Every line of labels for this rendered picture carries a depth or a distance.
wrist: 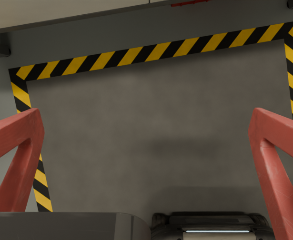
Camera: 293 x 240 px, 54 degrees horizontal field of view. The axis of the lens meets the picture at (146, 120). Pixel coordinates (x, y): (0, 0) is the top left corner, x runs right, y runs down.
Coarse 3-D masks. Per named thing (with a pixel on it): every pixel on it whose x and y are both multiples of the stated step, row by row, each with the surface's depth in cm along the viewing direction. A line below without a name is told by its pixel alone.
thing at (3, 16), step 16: (0, 0) 56; (16, 0) 57; (32, 0) 59; (48, 0) 60; (64, 0) 62; (80, 0) 63; (96, 0) 65; (112, 0) 67; (128, 0) 69; (144, 0) 71; (0, 16) 65; (16, 16) 67; (32, 16) 69; (48, 16) 71; (64, 16) 73
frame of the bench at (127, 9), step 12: (168, 0) 74; (180, 0) 76; (192, 0) 78; (288, 0) 111; (96, 12) 74; (108, 12) 76; (120, 12) 78; (24, 24) 75; (36, 24) 76; (48, 24) 78; (0, 48) 107
